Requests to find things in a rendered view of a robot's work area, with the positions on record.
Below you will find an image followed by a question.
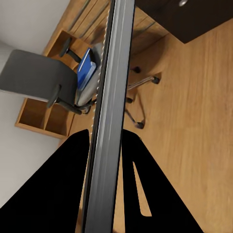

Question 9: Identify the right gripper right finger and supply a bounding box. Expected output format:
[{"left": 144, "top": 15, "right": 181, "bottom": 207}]
[{"left": 121, "top": 129, "right": 204, "bottom": 233}]

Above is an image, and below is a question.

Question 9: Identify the notebook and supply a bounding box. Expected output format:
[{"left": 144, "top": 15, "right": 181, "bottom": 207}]
[{"left": 81, "top": 0, "right": 136, "bottom": 233}]

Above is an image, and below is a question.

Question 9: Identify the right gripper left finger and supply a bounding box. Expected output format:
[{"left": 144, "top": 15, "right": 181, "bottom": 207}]
[{"left": 0, "top": 129, "right": 90, "bottom": 233}]

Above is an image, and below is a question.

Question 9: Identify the swivel chair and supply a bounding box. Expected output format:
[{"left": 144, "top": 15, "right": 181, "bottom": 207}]
[{"left": 0, "top": 37, "right": 159, "bottom": 129}]

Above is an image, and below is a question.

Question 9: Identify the folder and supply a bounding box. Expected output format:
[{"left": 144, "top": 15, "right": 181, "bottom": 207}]
[{"left": 77, "top": 48, "right": 96, "bottom": 91}]

